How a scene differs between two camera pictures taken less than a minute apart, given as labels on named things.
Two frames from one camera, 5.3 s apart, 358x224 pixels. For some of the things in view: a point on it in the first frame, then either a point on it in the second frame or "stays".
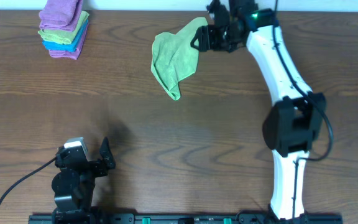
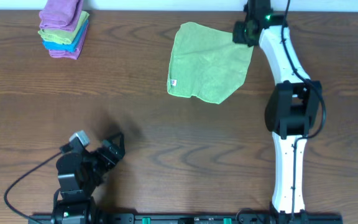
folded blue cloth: (72, 47) stays
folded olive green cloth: (63, 37) stays
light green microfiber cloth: (173, 57) → (207, 63)
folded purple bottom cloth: (70, 55) stays
